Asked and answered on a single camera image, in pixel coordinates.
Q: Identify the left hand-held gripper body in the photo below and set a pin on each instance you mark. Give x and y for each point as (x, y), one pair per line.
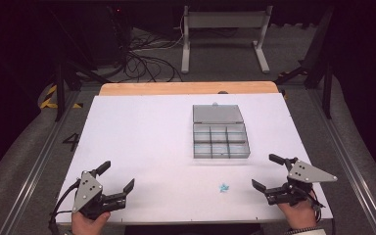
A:
(86, 189)

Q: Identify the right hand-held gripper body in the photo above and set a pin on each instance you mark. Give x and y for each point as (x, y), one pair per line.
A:
(306, 173)

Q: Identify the small light blue item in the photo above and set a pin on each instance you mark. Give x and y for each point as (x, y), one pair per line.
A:
(223, 187)

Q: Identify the clear plastic compartment box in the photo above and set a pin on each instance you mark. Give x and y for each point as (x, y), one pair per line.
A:
(217, 114)

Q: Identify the person's left hand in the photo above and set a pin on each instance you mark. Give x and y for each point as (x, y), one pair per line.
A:
(84, 225)

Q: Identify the person's right hand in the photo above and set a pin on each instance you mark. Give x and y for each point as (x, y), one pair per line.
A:
(300, 215)

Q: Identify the white table board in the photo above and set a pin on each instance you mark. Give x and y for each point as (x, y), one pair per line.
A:
(143, 137)

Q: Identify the person's striped sleeve cuff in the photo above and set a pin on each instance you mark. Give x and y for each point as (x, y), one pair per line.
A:
(306, 231)

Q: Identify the yellow black floor tape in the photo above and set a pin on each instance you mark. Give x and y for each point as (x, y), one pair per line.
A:
(50, 96)

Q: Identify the black tripod stand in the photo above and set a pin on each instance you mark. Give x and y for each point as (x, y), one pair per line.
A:
(60, 88)

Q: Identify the wooden table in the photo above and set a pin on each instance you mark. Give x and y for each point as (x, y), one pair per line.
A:
(176, 88)

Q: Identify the black angled stand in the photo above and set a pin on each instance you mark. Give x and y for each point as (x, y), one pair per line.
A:
(319, 49)

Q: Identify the black equipment with red light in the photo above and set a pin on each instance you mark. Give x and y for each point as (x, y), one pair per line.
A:
(119, 32)

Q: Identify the white metal stand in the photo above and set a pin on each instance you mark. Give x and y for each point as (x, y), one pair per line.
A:
(225, 20)

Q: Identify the metal floor rail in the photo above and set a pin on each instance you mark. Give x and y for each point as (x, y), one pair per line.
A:
(36, 169)
(352, 163)

